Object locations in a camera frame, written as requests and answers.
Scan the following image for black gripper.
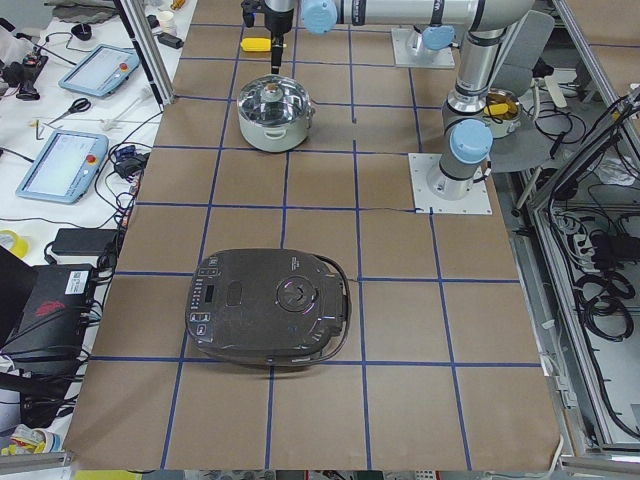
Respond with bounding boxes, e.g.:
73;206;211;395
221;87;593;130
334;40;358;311
241;0;296;75

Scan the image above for yellow corn cob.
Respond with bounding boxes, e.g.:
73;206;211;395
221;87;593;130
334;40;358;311
240;37;275;53

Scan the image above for glass pot lid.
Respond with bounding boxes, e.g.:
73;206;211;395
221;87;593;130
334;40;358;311
237;74;312;127

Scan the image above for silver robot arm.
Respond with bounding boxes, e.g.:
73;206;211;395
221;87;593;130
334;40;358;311
241;0;533;201

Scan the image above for upper blue teach pendant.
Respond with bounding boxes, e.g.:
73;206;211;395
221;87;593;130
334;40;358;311
58;44;140;97

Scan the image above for blue teach pendant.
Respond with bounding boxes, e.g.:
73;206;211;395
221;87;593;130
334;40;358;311
16;129;109;204
58;44;140;97

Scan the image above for bowl with yellow items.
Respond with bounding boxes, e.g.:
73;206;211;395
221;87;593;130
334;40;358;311
482;89;521;139

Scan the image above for lower blue teach pendant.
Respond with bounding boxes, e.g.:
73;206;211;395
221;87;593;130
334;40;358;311
16;129;109;204

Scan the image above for black rice cooker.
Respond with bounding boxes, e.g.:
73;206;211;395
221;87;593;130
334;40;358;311
185;248;351;367

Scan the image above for grey office chair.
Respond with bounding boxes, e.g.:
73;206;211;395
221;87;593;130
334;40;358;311
483;10;554;173

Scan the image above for black power adapter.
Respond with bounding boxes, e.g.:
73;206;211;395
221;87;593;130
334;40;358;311
51;228;117;256

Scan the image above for yellow tape roll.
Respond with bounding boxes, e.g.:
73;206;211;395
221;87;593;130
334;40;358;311
0;230;29;259

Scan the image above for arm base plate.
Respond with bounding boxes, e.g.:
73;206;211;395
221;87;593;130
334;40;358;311
391;25;455;69
408;153;492;215

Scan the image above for aluminium frame post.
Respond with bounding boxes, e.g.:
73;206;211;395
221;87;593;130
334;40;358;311
114;0;175;106

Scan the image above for black handled scissors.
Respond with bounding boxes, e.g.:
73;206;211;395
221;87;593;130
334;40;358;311
53;97;92;122

